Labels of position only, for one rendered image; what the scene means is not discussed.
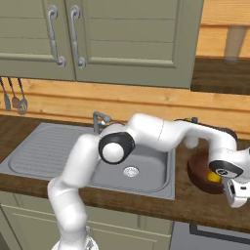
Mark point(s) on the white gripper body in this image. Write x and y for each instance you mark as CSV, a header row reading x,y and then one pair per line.
x,y
237,199

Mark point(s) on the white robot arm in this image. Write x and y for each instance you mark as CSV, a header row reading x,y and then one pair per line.
x,y
149,130

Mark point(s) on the yellow lemon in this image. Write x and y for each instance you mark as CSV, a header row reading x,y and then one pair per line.
x,y
213,177

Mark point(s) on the brown wooden bowl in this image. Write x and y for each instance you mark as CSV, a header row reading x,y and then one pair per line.
x,y
198,174

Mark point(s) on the grey sink tap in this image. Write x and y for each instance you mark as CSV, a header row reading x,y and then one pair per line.
x,y
97,118

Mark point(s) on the grey steel sink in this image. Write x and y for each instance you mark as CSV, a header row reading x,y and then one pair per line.
x,y
39,153

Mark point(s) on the olive base cupboard door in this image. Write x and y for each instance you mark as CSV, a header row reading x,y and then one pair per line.
x,y
29,224

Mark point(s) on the grey appliance under worktop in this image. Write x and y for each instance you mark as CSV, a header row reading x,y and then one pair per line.
x,y
208,239

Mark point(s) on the dark wooden shelf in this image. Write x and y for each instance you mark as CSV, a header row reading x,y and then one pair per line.
x,y
221,76

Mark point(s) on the beige tapered vase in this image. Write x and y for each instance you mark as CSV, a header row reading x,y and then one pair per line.
x,y
235,42

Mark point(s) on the grey hanging slotted spatula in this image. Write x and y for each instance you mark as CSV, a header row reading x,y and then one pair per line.
x,y
22,105

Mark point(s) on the grey hanging kitchen tool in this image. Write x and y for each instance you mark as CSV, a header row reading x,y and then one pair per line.
x,y
5,96

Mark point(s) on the olive wall cupboard door wide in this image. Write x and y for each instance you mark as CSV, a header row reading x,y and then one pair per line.
x,y
136,35

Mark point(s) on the olive wall cupboard door narrow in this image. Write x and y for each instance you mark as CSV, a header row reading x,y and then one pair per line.
x,y
22,29

